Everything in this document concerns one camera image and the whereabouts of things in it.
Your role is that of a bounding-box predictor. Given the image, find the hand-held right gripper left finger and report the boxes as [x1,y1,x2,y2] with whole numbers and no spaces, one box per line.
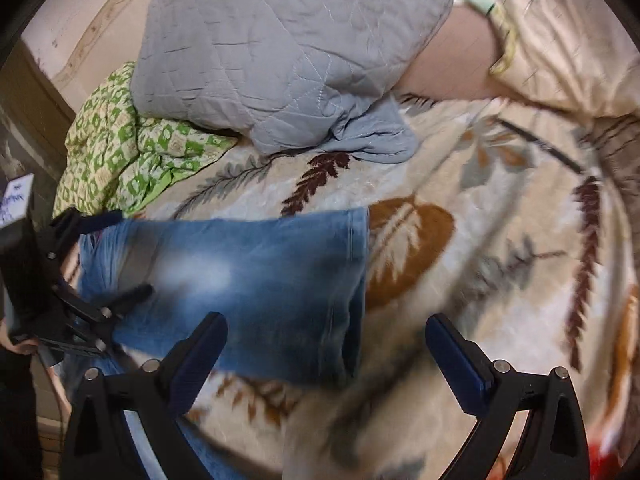
[60,311,229,480]

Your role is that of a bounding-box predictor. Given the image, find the black pen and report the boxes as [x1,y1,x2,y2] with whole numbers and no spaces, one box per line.
[499,119,587,174]

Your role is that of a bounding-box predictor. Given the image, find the red shiny bag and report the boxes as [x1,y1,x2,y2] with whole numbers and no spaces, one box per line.
[582,437,618,480]

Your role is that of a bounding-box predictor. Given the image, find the leaf print blanket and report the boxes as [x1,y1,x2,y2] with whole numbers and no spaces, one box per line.
[50,95,640,480]

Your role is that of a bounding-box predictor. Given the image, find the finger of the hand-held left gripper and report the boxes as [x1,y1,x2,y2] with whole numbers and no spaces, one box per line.
[47,209,124,261]
[55,283,154,356]

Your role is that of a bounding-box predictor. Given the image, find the person's left hand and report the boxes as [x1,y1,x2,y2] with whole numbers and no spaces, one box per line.
[0,322,38,357]

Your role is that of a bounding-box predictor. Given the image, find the cream quilt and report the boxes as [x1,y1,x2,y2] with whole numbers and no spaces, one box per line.
[450,0,640,121]

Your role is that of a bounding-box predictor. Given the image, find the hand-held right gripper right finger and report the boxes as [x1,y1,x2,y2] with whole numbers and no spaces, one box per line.
[425,313,591,480]

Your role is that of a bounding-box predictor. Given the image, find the blue denim pants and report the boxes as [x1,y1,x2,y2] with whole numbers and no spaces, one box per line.
[50,207,371,480]

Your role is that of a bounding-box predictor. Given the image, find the brown striped cloth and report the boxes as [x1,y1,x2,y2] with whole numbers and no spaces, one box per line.
[585,119,640,221]

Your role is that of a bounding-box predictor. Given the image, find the grey quilted pillow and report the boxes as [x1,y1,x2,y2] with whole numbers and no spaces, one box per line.
[131,0,455,163]

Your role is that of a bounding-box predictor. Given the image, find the wooden door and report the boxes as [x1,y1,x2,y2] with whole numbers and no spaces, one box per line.
[0,42,78,221]

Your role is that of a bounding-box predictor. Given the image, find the pink pillow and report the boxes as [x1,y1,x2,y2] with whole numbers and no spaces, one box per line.
[400,5,507,102]

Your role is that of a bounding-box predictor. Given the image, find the green patterned cloth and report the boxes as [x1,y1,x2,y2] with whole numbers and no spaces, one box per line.
[52,61,238,216]

